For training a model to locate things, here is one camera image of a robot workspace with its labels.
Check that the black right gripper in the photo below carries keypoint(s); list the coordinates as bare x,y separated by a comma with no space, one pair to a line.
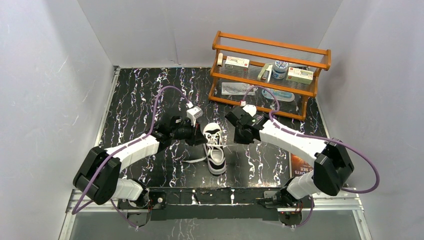
237,139

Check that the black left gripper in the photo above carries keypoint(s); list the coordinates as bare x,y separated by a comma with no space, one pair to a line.
193,133

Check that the white shoelace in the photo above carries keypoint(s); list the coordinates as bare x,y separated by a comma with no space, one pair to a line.
214,149

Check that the black and white sneaker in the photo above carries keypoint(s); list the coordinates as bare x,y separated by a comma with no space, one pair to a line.
215,169

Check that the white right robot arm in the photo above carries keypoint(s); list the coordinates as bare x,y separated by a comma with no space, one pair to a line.
329,159

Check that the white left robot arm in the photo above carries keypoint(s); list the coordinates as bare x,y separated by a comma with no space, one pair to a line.
99,175

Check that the clear packaged item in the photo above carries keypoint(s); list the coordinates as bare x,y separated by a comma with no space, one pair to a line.
234,88

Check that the blue packaged tool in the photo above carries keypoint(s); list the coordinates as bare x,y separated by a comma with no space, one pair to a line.
282,96

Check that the orange wooden shelf rack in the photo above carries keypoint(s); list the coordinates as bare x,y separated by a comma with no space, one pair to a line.
261,51

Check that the dark orange book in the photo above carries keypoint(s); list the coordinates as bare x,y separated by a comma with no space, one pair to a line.
297,166

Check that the white box left shelf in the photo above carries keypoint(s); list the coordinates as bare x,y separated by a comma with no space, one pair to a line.
236,63

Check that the white box shelf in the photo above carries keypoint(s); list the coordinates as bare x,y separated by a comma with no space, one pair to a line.
236,63
299,75

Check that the blue patterned round tin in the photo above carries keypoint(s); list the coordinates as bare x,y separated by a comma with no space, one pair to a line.
279,69

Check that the small white tape roll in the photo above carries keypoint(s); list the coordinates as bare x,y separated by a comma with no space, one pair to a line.
219,61

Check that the white box right shelf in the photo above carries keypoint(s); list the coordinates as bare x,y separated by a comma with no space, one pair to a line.
299,75

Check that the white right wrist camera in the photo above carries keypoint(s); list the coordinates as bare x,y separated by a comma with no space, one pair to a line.
248,108

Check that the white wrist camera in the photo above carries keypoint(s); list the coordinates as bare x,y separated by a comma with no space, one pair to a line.
248,108
193,113

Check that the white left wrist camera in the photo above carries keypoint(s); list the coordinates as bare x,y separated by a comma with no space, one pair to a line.
193,113

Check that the black metal base frame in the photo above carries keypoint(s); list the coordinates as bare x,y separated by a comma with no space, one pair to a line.
171,203

